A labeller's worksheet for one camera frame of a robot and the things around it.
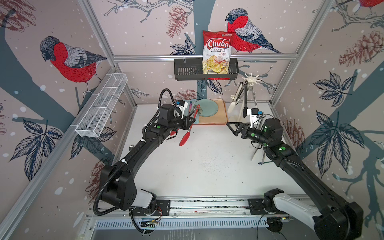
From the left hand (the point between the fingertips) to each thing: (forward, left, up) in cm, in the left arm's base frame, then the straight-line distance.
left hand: (196, 116), depth 78 cm
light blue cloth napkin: (-1, 0, -1) cm, 1 cm away
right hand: (-6, -17, +2) cm, 19 cm away
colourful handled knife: (+31, +5, -25) cm, 40 cm away
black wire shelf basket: (+34, +3, +7) cm, 35 cm away
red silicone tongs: (-9, +6, -7) cm, 13 cm away
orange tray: (+20, -18, -26) cm, 38 cm away
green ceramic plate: (+31, -11, -27) cm, 43 cm away
